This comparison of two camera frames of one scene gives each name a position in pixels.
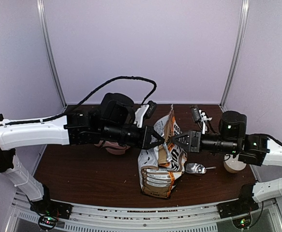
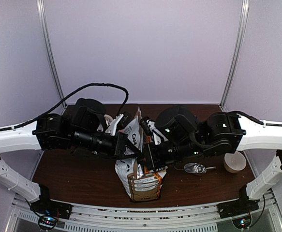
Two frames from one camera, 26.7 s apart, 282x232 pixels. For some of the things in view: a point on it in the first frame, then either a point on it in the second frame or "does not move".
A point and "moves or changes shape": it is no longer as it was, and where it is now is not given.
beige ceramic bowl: x=232 y=165 does not move
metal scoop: x=197 y=168 does not move
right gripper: x=195 y=143 to x=154 y=162
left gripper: x=150 y=131 to x=121 y=142
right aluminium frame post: x=239 y=53 does not move
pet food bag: x=160 y=166 moves or changes shape
